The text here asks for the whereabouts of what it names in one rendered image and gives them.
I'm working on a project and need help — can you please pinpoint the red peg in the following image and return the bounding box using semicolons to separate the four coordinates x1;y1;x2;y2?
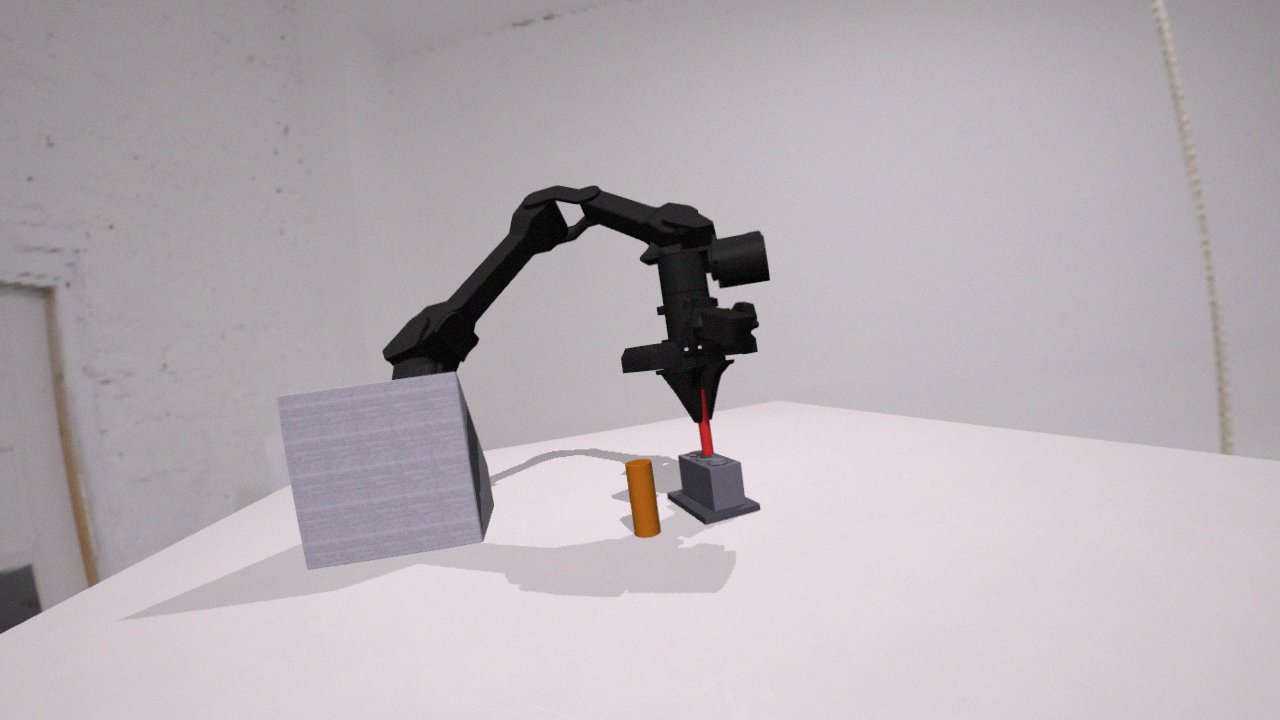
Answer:
699;389;714;456

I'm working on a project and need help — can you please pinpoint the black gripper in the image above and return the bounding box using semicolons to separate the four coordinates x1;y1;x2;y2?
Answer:
621;290;758;423

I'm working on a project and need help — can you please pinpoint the brown cylinder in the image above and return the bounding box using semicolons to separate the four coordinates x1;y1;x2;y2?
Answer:
625;459;660;537

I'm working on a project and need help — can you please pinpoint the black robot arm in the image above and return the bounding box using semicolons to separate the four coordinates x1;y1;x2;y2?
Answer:
381;184;771;380

